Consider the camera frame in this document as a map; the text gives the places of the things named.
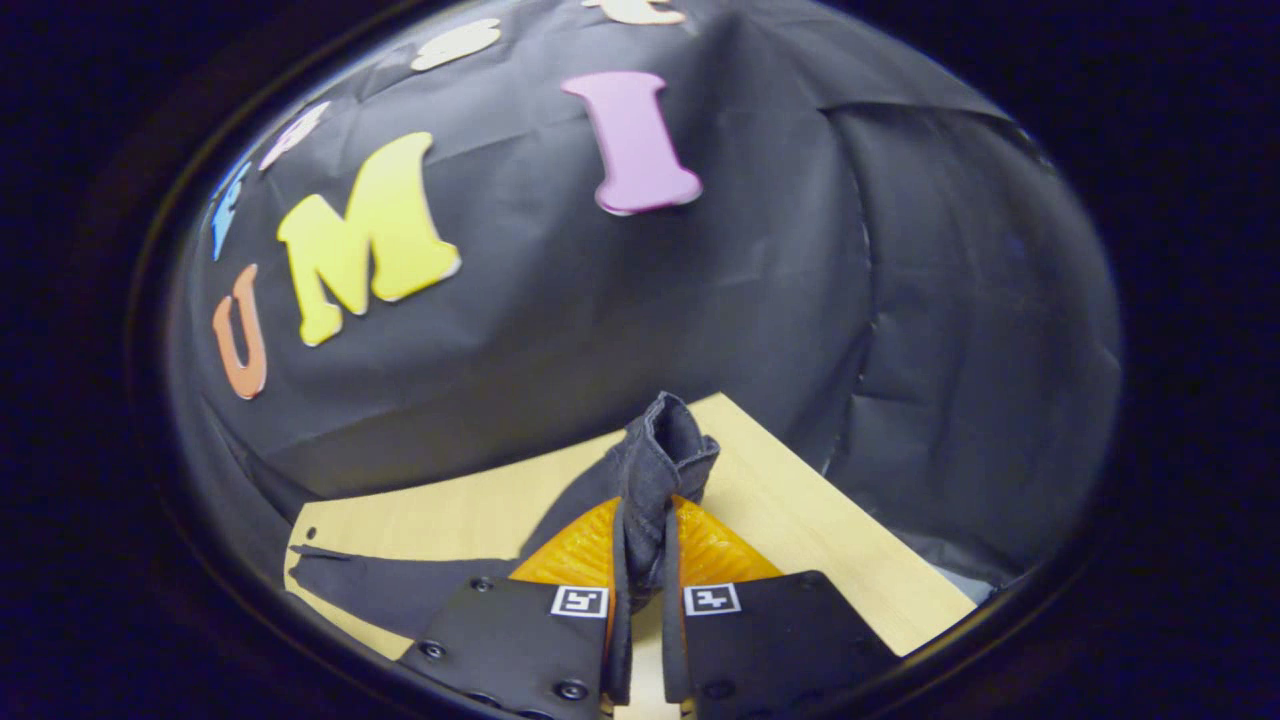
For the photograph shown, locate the black backdrop cloth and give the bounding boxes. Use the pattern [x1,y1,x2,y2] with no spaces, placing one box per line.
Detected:
[165,0,1123,593]

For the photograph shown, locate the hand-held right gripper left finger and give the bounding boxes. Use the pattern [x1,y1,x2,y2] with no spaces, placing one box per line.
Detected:
[398,495,634,720]

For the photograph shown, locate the dark jeans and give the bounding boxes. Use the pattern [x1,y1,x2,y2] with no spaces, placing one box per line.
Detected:
[285,390,722,706]

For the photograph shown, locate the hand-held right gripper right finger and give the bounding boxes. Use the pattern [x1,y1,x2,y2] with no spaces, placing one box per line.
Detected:
[658,495,903,720]

